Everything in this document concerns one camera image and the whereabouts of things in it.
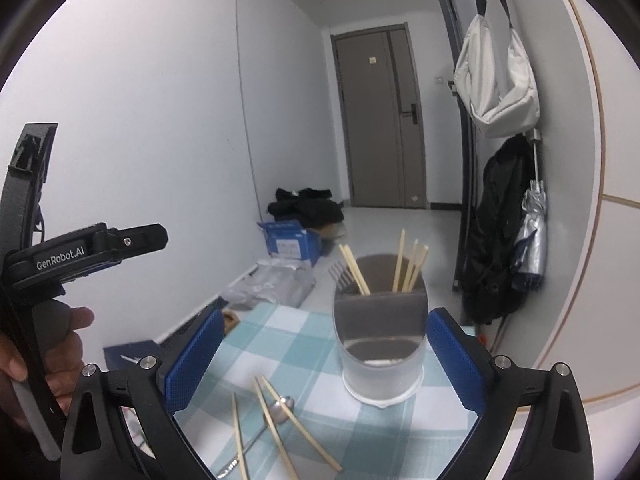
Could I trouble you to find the brown cardboard box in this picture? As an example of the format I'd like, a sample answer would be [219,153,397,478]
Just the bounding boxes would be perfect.
[315,222,349,252]

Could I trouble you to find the white wardrobe gold trim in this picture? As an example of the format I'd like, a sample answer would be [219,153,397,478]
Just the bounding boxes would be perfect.
[529,0,640,413]

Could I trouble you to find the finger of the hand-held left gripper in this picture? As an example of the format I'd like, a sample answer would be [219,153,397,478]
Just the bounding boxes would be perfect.
[104,223,169,262]

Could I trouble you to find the person's left hand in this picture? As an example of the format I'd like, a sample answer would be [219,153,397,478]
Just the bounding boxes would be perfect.
[0,307,95,428]

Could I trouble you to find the white and grey utensil holder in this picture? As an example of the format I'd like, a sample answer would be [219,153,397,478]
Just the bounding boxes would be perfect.
[332,254,430,407]

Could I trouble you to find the metal spoon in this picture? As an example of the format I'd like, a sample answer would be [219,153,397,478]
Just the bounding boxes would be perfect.
[215,396,296,480]

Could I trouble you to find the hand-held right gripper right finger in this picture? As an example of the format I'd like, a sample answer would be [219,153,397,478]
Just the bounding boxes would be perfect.
[427,307,596,480]

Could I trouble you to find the checkered teal tablecloth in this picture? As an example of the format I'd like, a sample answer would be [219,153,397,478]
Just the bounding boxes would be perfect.
[172,302,483,480]

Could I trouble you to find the pile of black clothes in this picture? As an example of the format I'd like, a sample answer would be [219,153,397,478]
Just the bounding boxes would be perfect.
[267,187,346,229]

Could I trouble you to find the blue cardboard box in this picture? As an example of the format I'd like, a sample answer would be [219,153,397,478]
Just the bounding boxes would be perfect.
[257,219,324,267]

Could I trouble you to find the grey-brown door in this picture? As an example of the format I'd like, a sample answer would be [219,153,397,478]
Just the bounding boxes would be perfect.
[330,24,431,209]

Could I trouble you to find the white shoulder bag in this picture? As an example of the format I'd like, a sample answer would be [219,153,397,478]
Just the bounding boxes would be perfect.
[453,0,542,140]

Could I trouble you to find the bunch of wooden chopsticks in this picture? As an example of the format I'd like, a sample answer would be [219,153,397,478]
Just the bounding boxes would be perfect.
[338,229,430,295]

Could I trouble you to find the black metal frame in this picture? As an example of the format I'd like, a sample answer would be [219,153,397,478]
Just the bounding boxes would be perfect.
[425,0,479,292]

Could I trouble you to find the silver folded umbrella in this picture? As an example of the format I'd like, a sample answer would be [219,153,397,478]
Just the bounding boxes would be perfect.
[511,129,550,292]

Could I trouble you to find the dark blue shoe box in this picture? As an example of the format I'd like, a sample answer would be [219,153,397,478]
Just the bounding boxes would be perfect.
[103,340,164,377]

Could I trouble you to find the crumpled plastic bags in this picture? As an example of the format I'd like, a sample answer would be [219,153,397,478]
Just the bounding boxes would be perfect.
[220,259,317,307]

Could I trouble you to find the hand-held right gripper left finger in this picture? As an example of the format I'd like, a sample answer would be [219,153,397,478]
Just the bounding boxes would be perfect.
[62,305,226,480]

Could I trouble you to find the black backpack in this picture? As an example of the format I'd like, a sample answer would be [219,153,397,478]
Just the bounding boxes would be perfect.
[460,135,536,326]

